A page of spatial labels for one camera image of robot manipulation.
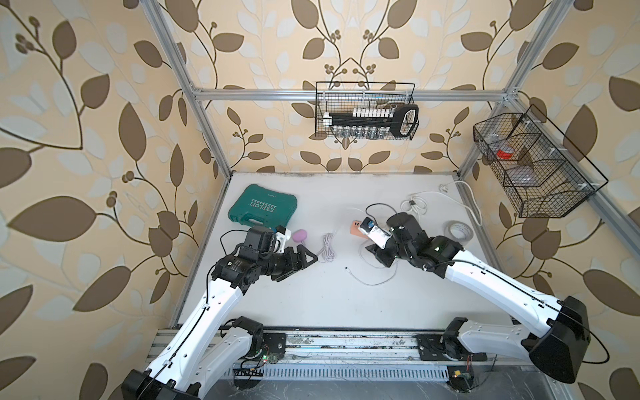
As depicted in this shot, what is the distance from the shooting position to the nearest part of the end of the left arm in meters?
0.63

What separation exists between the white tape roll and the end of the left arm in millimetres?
612

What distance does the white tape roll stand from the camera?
3.22ft
